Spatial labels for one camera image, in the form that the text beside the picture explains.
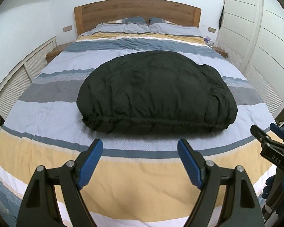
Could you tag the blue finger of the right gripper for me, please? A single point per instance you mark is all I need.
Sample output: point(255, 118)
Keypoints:
point(277, 130)

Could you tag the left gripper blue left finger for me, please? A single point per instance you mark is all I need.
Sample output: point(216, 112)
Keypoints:
point(86, 163)

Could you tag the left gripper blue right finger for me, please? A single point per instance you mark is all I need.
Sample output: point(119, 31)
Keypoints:
point(192, 161)

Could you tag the black puffy jacket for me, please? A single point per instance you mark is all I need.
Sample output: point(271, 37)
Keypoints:
point(156, 92)

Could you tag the right blue white gloved hand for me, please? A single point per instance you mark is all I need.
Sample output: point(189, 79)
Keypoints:
point(268, 189)

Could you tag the striped duvet cover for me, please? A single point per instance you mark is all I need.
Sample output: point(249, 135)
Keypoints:
point(139, 180)

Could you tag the right wooden nightstand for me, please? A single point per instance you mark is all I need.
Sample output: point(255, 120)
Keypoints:
point(220, 51)

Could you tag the wooden nightstand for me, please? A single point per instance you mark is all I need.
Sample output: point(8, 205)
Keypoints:
point(220, 51)
point(56, 51)

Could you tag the white wardrobe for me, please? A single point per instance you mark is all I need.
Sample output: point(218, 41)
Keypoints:
point(252, 34)

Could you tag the white radiator cover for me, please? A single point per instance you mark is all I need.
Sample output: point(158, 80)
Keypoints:
point(20, 77)

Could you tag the purple item on nightstand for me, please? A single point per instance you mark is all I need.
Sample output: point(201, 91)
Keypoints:
point(208, 41)

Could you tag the left wooden nightstand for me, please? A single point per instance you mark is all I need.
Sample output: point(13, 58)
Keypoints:
point(56, 51)

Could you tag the right grey pillow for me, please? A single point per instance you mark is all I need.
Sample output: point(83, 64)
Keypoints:
point(157, 25)

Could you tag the grey pillow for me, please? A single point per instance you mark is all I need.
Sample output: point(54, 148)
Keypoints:
point(157, 25)
point(130, 25)

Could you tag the left grey pillow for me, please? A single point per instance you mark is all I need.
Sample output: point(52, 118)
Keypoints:
point(130, 25)

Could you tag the wooden headboard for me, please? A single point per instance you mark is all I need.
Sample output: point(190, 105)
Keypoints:
point(88, 16)

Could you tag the right wall switch plate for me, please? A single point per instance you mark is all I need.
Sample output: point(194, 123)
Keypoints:
point(212, 30)

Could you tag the wall switch plate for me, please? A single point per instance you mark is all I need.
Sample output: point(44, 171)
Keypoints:
point(212, 30)
point(67, 28)

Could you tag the left wall switch plate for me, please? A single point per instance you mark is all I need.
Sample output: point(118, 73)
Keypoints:
point(67, 28)

